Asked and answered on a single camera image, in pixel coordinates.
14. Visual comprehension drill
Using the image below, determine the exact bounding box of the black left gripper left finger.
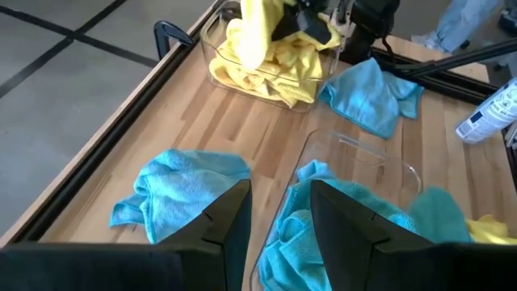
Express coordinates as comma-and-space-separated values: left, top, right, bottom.
0, 179, 254, 291

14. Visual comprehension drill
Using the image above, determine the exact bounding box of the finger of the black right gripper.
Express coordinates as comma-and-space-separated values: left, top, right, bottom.
271, 6, 308, 41
302, 11, 333, 45

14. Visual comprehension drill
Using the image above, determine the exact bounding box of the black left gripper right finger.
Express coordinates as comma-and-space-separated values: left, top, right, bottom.
309, 179, 517, 291

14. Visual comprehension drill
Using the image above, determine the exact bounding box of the yellow microfiber towel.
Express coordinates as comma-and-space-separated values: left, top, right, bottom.
236, 0, 298, 72
465, 213, 517, 247
208, 40, 324, 109
224, 18, 343, 82

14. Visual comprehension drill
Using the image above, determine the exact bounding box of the clear plastic basket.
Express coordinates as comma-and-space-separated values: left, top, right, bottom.
249, 128, 424, 291
200, 0, 344, 114

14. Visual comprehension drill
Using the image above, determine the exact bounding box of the white and blue bottle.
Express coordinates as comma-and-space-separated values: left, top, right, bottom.
455, 77, 517, 146

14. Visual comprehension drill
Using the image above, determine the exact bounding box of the black table clamp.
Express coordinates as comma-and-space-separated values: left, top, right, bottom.
153, 19, 195, 61

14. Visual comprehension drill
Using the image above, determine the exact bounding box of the black aluminium table frame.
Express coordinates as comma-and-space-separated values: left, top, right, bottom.
11, 0, 517, 247

